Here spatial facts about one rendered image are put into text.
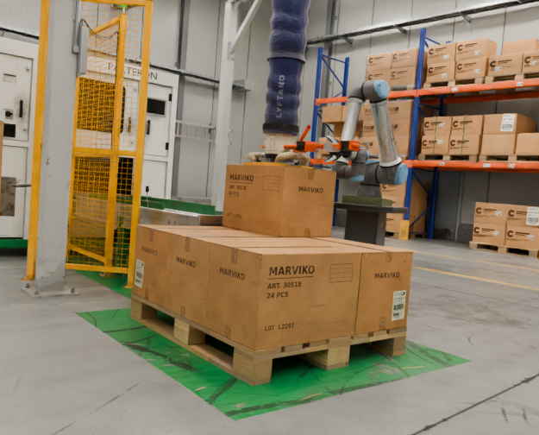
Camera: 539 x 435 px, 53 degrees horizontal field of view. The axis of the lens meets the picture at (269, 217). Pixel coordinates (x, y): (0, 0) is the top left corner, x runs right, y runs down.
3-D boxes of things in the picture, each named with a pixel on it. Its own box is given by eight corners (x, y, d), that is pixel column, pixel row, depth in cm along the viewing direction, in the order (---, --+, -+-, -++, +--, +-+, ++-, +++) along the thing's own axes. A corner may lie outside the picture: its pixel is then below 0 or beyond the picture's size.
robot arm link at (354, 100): (347, 79, 359) (326, 175, 351) (364, 78, 351) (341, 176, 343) (357, 86, 368) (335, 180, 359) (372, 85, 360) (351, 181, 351)
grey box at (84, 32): (69, 76, 366) (72, 31, 365) (77, 77, 369) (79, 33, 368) (79, 72, 351) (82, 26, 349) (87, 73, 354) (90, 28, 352)
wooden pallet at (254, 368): (129, 317, 312) (131, 293, 312) (264, 305, 375) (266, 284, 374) (251, 386, 219) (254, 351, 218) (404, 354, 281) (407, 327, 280)
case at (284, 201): (222, 225, 347) (226, 164, 345) (270, 227, 371) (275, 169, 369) (279, 236, 299) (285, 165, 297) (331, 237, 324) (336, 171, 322)
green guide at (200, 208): (130, 202, 558) (130, 193, 558) (139, 203, 565) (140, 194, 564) (212, 216, 434) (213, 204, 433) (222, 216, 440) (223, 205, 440)
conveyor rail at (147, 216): (74, 215, 524) (75, 196, 523) (79, 215, 527) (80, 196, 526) (195, 246, 344) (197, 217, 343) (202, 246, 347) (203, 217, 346)
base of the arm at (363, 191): (358, 197, 400) (360, 184, 400) (384, 199, 393) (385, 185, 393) (352, 196, 383) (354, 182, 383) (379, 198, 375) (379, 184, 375)
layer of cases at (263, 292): (131, 293, 312) (135, 224, 309) (266, 284, 374) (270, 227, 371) (254, 351, 218) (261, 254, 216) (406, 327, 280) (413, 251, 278)
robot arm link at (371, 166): (366, 184, 398) (368, 160, 398) (386, 185, 387) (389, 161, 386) (354, 182, 387) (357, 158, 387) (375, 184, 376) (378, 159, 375)
